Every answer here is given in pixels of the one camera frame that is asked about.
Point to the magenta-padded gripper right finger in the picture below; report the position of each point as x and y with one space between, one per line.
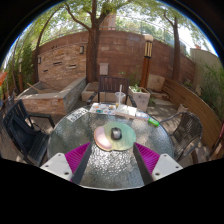
162 165

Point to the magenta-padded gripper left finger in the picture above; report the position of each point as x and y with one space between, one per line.
60 164

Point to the dark grey computer mouse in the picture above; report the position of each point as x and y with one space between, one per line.
116 133

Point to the dark wicker chair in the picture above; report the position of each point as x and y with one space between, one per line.
188 131

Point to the black folding armchair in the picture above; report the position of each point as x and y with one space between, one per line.
28 135

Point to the small green block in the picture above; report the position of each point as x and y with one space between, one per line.
153 122

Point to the white licence plate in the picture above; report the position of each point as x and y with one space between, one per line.
77 114

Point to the small light blue booklet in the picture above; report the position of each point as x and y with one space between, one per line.
142 115

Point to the stone raised garden bed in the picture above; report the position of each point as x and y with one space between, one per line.
45 103

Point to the open white book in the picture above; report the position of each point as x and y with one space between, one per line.
127 111

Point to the curved wooden bench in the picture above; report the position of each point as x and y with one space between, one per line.
196 106

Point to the white square planter box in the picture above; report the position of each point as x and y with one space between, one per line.
141 98

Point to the low concrete block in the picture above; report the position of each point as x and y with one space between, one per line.
88 93

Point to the clear plastic cup with straw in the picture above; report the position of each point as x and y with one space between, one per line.
120 98

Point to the dark wooden slatted chair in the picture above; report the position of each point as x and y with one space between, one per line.
108 84

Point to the leaning thin tree trunk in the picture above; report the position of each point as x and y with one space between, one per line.
36 63

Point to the thick forked tree trunk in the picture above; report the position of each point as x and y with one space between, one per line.
92 53

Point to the slim tree trunk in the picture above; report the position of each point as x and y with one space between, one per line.
175 50

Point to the wooden garden lamp post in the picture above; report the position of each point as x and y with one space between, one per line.
146 63

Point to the grey wall utility box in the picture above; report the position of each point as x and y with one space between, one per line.
104 69

